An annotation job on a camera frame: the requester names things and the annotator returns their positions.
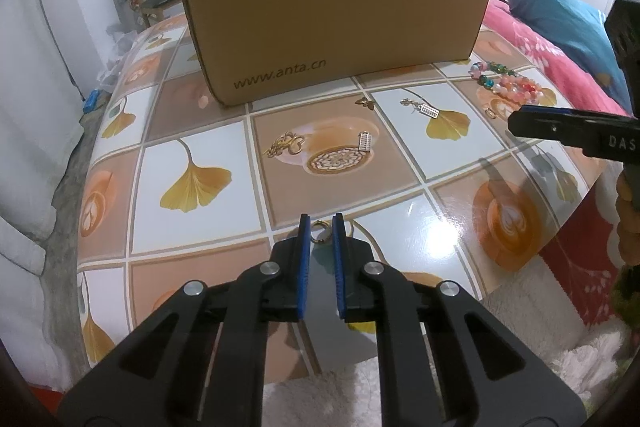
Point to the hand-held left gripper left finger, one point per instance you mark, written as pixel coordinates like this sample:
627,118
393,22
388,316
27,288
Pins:
303,257

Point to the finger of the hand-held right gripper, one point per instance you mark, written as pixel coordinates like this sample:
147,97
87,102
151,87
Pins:
545,124

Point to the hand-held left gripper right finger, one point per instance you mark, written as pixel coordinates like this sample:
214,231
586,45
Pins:
339,267

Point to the gold hoop earring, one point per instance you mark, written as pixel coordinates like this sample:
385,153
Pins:
320,223

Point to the gold round pendant earring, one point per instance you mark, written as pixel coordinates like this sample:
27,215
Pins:
332,160

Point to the gold abacus earring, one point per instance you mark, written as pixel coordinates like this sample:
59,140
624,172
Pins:
430,112
365,142

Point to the brown cardboard box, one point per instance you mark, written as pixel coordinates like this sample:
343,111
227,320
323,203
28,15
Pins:
325,32

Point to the person's right hand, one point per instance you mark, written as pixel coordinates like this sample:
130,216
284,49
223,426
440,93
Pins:
630,227

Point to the blue pillow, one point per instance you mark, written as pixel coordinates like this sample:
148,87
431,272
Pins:
560,17

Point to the pink floral blanket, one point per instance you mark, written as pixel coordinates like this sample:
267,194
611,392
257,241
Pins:
520,37

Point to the small gold butterfly earring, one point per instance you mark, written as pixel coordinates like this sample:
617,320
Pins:
369,104

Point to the small blue object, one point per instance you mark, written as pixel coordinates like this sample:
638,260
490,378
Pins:
92,102

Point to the clear plastic bag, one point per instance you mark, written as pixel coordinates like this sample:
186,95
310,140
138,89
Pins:
117,57

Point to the white curtain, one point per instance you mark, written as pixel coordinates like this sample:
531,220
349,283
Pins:
40,82

